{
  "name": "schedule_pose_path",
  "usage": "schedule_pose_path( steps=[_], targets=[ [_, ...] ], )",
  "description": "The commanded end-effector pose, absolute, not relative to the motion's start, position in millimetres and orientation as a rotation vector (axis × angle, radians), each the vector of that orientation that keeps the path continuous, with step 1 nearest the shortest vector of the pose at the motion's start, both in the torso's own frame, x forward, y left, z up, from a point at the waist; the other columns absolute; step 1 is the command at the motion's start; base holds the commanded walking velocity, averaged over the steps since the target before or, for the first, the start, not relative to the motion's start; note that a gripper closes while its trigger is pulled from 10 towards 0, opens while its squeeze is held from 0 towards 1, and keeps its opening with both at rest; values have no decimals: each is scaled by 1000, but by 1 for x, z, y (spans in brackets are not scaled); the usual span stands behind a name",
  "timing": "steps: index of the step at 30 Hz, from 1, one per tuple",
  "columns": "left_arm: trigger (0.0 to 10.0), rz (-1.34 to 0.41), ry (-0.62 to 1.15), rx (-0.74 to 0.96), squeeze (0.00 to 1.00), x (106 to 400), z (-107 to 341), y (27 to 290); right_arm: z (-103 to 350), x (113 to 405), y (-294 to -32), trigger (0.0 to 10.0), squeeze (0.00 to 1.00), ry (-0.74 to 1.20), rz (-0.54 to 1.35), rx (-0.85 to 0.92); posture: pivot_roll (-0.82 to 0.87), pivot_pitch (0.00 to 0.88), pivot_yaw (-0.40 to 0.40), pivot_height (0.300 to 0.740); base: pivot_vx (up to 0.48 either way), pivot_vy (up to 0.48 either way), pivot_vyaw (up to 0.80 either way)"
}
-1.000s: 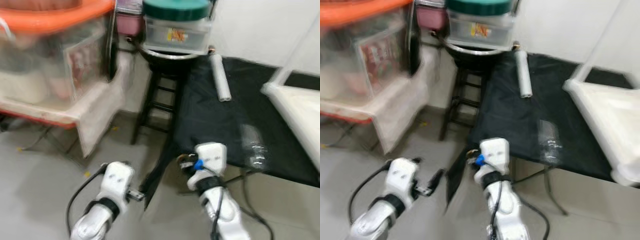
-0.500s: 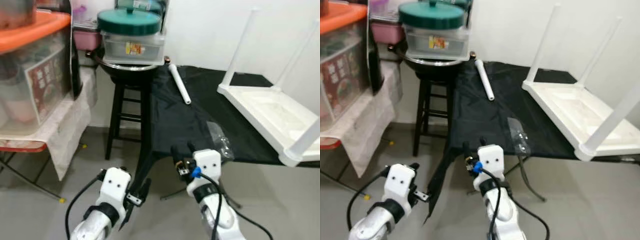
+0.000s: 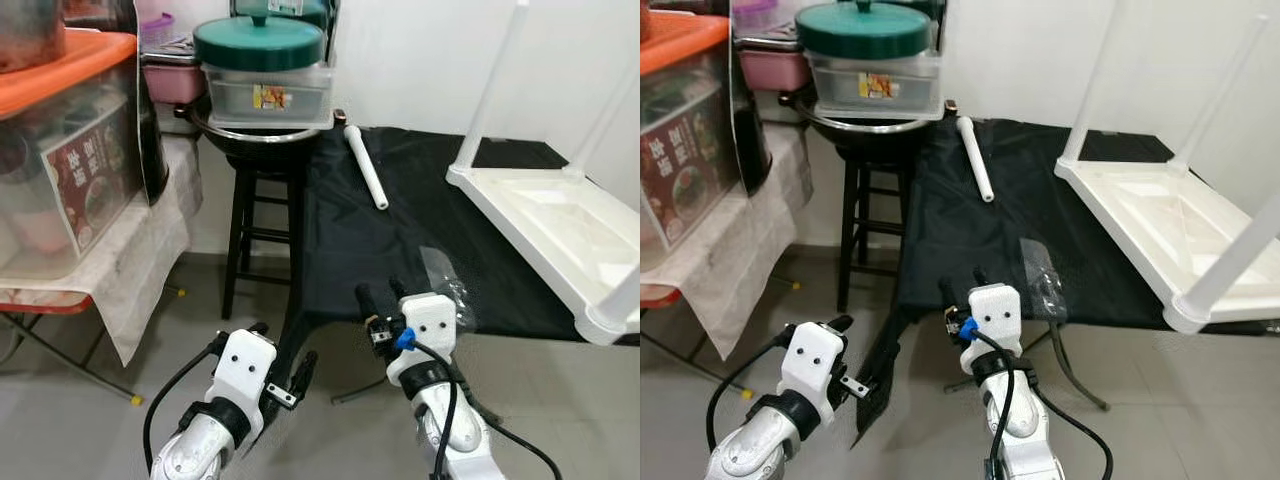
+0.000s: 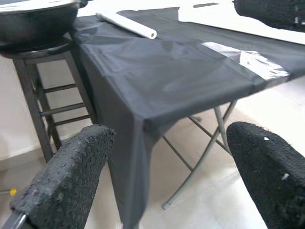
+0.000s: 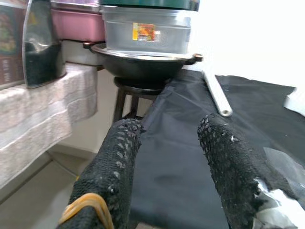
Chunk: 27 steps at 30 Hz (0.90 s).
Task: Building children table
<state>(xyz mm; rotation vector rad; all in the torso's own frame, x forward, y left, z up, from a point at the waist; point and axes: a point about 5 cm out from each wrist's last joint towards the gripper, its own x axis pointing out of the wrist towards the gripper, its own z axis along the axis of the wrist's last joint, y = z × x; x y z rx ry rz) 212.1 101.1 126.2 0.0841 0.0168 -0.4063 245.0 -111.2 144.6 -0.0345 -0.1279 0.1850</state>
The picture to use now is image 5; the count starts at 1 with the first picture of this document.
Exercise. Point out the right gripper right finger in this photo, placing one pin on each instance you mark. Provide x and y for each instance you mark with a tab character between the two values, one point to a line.
233	171

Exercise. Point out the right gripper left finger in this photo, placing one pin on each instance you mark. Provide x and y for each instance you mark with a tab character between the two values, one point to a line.
107	171

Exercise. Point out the white plastic table leg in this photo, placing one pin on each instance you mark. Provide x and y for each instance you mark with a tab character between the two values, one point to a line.
215	93

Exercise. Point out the yellow rubber band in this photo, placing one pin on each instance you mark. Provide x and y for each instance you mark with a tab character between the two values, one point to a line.
85	198

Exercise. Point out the black tablecloth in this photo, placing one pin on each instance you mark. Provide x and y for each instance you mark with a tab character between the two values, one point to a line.
178	143

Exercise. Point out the dark wooden stool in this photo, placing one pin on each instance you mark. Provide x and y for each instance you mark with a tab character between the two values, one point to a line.
138	91

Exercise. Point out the beige cloth covered table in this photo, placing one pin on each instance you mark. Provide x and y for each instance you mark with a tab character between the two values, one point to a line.
35	119

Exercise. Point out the black wok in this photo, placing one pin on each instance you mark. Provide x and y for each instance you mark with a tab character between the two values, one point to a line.
143	69

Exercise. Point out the black bag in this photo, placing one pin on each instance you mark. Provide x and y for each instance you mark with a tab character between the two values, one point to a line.
40	59

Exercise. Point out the clear plastic storage container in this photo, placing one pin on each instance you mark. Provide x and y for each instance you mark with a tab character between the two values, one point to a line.
166	40

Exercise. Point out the pink lidded container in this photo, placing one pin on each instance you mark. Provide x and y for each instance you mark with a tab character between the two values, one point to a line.
76	26

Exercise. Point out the red printed box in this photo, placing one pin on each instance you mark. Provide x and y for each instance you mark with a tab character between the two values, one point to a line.
9	47

